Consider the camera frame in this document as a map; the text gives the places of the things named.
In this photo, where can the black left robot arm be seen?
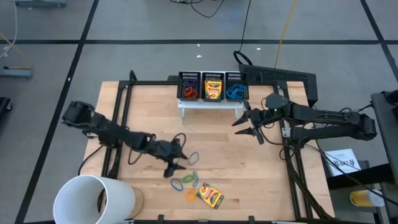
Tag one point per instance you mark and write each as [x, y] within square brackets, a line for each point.
[109, 132]

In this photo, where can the white printed paper sheet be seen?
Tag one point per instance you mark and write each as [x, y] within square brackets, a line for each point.
[342, 161]

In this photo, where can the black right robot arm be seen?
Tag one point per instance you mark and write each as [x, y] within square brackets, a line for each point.
[326, 116]

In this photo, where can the grey metal desk foot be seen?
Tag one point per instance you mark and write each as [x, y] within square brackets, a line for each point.
[15, 73]
[40, 3]

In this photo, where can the black plastic mesh basket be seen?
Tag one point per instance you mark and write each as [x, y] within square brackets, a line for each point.
[212, 74]
[235, 74]
[189, 74]

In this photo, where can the grey cart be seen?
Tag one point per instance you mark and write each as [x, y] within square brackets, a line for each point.
[385, 130]

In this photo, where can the yellow and white cup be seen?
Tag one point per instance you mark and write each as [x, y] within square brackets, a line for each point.
[367, 198]

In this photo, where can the black shelf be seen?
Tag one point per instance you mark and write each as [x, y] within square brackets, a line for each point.
[357, 179]

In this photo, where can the round wooden disc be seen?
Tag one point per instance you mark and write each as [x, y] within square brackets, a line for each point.
[140, 202]

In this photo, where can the yellow green Crayola crayon box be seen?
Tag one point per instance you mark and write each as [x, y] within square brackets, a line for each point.
[213, 91]
[211, 196]
[213, 80]

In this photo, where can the black aluminium table frame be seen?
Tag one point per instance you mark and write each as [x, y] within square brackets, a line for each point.
[149, 82]

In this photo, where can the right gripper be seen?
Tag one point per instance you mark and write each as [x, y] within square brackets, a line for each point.
[256, 116]

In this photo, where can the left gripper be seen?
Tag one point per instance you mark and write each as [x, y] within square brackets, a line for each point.
[172, 152]

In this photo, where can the white perforated riser shelf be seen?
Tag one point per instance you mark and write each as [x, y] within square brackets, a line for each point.
[211, 105]

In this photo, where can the large white cylinder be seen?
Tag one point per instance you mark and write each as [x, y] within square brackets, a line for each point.
[118, 199]

